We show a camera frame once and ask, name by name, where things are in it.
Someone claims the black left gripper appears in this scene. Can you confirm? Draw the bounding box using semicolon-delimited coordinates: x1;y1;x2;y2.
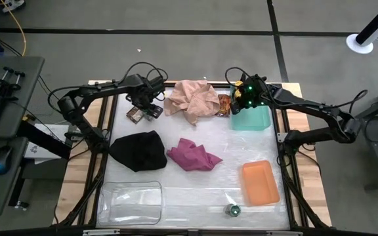
126;78;165;121

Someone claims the yellow lidded spice jar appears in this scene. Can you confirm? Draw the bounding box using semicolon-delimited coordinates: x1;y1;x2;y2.
234;81;245;100

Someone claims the brown spice packet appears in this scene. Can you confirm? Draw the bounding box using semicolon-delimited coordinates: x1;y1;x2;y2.
125;106;146;125

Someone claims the magenta cloth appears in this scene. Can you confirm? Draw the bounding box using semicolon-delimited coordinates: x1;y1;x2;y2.
166;138;224;172

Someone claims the orange brown snack packet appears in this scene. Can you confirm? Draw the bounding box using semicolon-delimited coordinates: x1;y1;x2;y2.
215;94;232;117

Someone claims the teal plastic bin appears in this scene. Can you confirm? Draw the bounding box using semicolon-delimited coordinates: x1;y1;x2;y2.
230;85;272;132

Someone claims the black cloth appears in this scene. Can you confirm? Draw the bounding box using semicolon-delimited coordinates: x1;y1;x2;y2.
109;130;169;173

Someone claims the beige cloth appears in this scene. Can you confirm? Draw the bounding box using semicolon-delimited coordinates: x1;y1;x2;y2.
163;79;222;127

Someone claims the orange plastic bin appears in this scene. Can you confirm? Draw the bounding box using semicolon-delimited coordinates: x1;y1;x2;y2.
241;160;281;207

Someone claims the clear plastic bin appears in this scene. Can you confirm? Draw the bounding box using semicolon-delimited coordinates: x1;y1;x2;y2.
96;180;163;226

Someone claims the white paper box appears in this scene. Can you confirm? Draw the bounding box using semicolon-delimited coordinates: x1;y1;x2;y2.
24;123;71;165

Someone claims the white round stand base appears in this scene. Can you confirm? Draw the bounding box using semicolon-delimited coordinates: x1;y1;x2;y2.
345;33;375;55

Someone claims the black desk clamp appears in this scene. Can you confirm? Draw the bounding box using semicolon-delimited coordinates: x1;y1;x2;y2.
0;66;26;100

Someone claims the black computer mouse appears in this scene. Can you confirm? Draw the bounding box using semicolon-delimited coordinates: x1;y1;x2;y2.
0;145;13;176

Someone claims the black and white pole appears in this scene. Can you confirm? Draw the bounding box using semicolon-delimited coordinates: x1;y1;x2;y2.
355;0;378;47

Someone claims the black table frame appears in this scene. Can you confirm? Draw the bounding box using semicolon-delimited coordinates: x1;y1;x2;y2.
54;81;333;236

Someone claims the yellow cable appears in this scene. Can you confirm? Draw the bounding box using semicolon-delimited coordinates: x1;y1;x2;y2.
0;0;28;57

